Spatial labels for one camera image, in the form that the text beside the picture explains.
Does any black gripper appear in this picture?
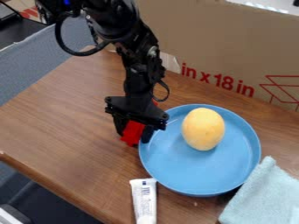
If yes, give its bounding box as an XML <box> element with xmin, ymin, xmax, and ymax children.
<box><xmin>106</xmin><ymin>73</ymin><xmax>169</xmax><ymax>144</ymax></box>

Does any red rectangular block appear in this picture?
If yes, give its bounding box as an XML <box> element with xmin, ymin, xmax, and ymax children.
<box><xmin>119</xmin><ymin>100</ymin><xmax>161</xmax><ymax>146</ymax></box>

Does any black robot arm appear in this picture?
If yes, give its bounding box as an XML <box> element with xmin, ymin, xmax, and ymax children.
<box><xmin>82</xmin><ymin>0</ymin><xmax>169</xmax><ymax>144</ymax></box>

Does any yellow lemon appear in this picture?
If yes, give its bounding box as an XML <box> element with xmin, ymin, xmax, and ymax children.
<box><xmin>182</xmin><ymin>108</ymin><xmax>226</xmax><ymax>151</ymax></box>

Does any blue plate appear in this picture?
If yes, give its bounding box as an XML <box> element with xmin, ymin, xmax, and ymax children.
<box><xmin>138</xmin><ymin>103</ymin><xmax>263</xmax><ymax>198</ymax></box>

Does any white tube of cream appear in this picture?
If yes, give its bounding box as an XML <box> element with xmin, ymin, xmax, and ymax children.
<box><xmin>130</xmin><ymin>178</ymin><xmax>157</xmax><ymax>224</ymax></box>

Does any light blue towel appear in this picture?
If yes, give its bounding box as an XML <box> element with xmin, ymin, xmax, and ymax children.
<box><xmin>219</xmin><ymin>157</ymin><xmax>299</xmax><ymax>224</ymax></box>

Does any black cable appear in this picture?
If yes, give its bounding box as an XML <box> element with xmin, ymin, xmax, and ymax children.
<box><xmin>54</xmin><ymin>12</ymin><xmax>171</xmax><ymax>103</ymax></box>

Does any cardboard box wall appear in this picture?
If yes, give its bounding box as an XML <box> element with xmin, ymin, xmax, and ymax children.
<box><xmin>126</xmin><ymin>0</ymin><xmax>299</xmax><ymax>112</ymax></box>

